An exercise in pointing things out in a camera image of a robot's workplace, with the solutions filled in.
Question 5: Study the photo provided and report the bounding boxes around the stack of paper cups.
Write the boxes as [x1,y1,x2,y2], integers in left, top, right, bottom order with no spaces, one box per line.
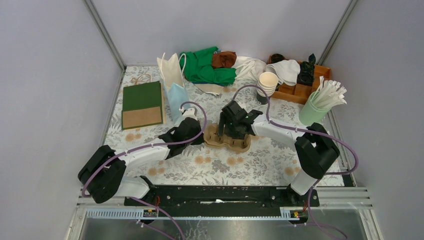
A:
[256,72,279,105]

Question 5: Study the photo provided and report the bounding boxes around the green cloth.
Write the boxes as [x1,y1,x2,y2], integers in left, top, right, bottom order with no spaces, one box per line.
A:
[179,46,236,87]

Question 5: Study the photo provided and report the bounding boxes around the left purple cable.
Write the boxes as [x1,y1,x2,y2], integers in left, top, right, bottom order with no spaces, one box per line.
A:
[81,100,208,199]

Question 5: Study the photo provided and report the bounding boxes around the white cloth on tray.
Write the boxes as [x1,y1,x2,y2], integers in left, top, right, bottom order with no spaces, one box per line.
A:
[264,59,301,86]

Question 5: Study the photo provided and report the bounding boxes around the cardboard cup carrier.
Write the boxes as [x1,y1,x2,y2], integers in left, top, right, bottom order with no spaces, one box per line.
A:
[203,123,252,154]

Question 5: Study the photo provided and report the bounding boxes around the green paper bag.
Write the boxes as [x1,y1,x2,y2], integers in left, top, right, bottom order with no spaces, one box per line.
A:
[121,81,164,130]

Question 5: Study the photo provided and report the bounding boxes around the black plastic bags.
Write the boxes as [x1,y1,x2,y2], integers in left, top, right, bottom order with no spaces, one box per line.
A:
[296,53,316,87]

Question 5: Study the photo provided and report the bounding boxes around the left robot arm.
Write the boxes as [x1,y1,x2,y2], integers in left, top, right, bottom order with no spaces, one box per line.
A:
[77,107,204,206]

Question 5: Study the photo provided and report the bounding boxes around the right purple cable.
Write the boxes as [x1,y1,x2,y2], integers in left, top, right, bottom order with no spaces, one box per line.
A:
[231,84,360,238]

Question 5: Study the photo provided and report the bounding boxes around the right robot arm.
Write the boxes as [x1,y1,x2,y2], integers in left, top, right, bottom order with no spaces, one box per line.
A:
[217,100,340,206]

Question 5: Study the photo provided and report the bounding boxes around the white wrapped straws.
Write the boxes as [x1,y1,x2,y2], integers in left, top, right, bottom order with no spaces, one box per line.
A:
[310,76,347,110]

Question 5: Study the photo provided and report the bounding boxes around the light blue paper bag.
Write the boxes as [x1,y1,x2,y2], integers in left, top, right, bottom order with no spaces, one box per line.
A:
[156,52,189,125]

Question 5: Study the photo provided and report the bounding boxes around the brown cloth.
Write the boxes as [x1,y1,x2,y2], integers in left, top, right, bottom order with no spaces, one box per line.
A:
[211,51,237,69]

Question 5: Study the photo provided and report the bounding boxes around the green straw holder cup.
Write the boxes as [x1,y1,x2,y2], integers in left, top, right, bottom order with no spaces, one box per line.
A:
[298,92,331,126]

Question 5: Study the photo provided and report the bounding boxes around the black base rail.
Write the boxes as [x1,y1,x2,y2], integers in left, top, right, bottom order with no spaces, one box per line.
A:
[124,183,320,218]

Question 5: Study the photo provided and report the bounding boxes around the wooden compartment tray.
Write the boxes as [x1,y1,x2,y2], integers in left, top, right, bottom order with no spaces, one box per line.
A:
[271,64,332,105]

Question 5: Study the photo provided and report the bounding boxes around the purple cable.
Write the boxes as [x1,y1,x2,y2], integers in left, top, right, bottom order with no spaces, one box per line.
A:
[231,84,360,238]
[81,100,208,199]

